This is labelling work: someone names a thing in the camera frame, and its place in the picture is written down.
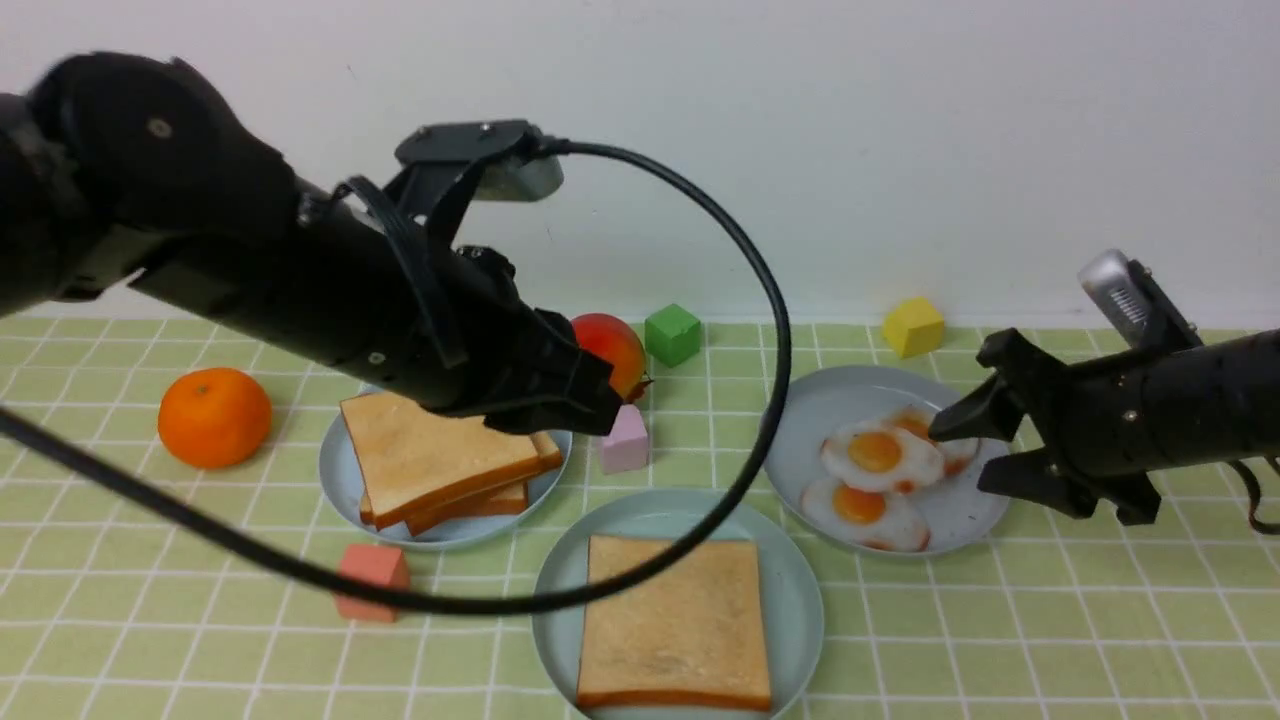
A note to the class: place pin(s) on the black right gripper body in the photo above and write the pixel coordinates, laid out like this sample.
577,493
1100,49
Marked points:
1081,417

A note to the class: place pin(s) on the teal empty centre plate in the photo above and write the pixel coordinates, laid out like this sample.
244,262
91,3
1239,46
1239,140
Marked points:
794,618

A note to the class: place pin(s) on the salmon red cube block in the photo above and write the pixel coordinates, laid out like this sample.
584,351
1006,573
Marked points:
378,564

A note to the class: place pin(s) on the fried egg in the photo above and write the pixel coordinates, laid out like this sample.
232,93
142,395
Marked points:
877,457
958,454
888,523

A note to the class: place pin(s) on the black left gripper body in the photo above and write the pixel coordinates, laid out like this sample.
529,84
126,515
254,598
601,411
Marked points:
461,341

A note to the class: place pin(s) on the green cube block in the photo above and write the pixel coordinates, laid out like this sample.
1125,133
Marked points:
673,335

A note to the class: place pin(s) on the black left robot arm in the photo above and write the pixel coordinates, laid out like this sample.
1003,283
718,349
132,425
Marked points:
119,168

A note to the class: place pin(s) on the pink cube block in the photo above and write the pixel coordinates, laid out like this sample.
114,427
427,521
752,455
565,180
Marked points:
627,447

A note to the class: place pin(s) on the blue-grey egg plate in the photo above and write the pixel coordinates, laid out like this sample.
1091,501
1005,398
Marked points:
957,512

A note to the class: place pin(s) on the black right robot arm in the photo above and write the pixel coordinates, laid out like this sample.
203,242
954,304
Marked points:
1214,403

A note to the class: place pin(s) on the green checkered tablecloth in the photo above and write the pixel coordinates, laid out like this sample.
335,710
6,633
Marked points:
109,613

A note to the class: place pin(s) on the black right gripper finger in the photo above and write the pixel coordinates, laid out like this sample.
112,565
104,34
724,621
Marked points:
993,410
1033,477

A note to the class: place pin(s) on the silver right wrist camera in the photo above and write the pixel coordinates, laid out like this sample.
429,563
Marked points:
1127,294

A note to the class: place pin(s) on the red pomegranate fruit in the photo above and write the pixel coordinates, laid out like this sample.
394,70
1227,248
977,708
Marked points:
614,341

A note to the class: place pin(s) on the orange mandarin fruit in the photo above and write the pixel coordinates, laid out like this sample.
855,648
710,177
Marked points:
214,418

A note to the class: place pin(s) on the yellow cube block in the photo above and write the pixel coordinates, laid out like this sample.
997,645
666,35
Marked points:
913,328

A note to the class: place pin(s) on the toast slice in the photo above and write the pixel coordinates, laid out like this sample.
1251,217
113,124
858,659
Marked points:
409,458
511,499
691,636

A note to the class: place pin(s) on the blue-grey bread plate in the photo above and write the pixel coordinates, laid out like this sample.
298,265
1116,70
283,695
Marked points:
342,485

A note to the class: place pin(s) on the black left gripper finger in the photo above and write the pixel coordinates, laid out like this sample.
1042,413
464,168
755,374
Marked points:
527,414
577,373

